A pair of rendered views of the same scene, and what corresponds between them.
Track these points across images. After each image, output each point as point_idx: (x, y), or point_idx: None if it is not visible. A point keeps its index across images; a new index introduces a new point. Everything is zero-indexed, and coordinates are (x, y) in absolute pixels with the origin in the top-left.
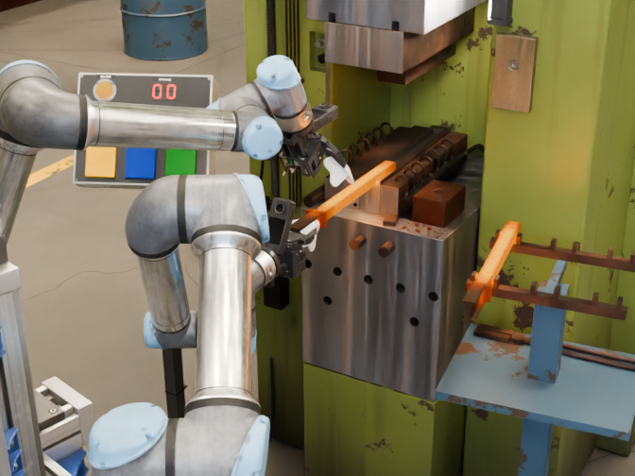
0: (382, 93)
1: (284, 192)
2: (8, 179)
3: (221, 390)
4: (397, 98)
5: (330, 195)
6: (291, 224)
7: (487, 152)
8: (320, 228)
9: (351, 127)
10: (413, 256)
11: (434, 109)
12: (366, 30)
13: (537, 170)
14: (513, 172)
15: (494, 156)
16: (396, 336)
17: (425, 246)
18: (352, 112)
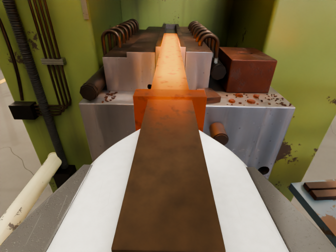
0: (117, 2)
1: (51, 94)
2: None
3: None
4: (126, 10)
5: (113, 81)
6: (123, 200)
7: (279, 4)
8: (113, 124)
9: (104, 20)
10: (246, 134)
11: (157, 15)
12: None
13: (332, 16)
14: (304, 24)
15: (287, 7)
16: None
17: (267, 118)
18: (102, 4)
